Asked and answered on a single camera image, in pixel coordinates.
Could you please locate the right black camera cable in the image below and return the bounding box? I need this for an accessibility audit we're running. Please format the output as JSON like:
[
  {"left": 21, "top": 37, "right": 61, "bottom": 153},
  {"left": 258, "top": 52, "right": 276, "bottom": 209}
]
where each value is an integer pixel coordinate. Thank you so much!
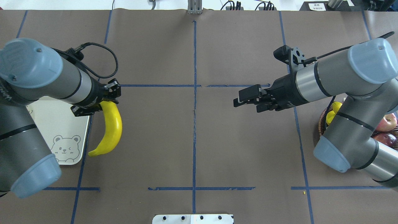
[{"left": 306, "top": 31, "right": 395, "bottom": 63}]

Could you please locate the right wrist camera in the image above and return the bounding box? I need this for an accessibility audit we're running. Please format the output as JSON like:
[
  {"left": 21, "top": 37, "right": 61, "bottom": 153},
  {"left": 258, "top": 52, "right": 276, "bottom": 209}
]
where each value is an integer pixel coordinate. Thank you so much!
[{"left": 273, "top": 44, "right": 317, "bottom": 73}]

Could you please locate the left black camera cable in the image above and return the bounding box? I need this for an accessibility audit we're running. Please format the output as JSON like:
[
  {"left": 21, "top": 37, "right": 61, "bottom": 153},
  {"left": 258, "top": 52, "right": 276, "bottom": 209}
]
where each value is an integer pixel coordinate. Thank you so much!
[{"left": 67, "top": 42, "right": 119, "bottom": 79}]

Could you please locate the red pink apple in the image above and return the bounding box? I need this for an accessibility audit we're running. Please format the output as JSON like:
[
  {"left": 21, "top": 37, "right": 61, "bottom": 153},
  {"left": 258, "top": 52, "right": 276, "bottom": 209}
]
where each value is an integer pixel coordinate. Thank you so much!
[{"left": 375, "top": 113, "right": 397, "bottom": 132}]

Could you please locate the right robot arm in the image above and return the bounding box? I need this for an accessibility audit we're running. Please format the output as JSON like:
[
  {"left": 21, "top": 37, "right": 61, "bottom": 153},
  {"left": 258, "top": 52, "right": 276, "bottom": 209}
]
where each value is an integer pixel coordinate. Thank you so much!
[{"left": 233, "top": 37, "right": 398, "bottom": 190}]

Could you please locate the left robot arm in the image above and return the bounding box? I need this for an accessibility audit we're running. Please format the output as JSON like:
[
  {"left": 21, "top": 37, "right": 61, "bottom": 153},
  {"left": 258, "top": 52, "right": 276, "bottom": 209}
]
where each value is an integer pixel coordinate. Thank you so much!
[{"left": 1, "top": 38, "right": 123, "bottom": 198}]

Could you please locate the black camera cable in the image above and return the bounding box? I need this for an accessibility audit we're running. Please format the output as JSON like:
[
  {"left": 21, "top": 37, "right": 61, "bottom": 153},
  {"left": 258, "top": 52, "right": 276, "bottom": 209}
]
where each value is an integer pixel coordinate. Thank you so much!
[
  {"left": 306, "top": 31, "right": 395, "bottom": 63},
  {"left": 67, "top": 42, "right": 119, "bottom": 79}
]

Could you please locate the brown wicker basket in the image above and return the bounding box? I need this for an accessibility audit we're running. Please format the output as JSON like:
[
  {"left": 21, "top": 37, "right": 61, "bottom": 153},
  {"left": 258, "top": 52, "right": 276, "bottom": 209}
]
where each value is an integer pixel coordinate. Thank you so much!
[{"left": 317, "top": 106, "right": 398, "bottom": 150}]

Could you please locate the white camera pole stand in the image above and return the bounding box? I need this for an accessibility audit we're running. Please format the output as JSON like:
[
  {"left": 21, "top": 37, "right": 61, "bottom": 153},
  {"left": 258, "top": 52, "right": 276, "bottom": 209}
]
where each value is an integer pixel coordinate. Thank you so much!
[{"left": 152, "top": 214, "right": 234, "bottom": 224}]

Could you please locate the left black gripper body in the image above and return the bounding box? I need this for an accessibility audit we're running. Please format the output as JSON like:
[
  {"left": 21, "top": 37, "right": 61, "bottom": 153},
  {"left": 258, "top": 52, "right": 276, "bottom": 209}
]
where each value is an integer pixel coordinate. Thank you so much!
[{"left": 98, "top": 78, "right": 122, "bottom": 106}]

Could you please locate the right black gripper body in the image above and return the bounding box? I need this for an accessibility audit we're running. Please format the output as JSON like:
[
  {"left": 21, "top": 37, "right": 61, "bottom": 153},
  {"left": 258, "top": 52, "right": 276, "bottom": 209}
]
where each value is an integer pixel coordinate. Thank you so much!
[{"left": 267, "top": 75, "right": 300, "bottom": 111}]

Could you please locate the white rectangular tray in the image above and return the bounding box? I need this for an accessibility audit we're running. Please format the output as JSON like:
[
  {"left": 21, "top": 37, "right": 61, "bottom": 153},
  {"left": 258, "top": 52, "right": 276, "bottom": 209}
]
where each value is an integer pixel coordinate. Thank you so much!
[{"left": 26, "top": 96, "right": 90, "bottom": 165}]

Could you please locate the aluminium frame post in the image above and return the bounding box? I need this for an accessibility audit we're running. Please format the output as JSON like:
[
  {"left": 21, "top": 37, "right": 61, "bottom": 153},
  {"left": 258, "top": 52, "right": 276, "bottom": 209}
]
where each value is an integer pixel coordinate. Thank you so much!
[{"left": 187, "top": 0, "right": 203, "bottom": 15}]

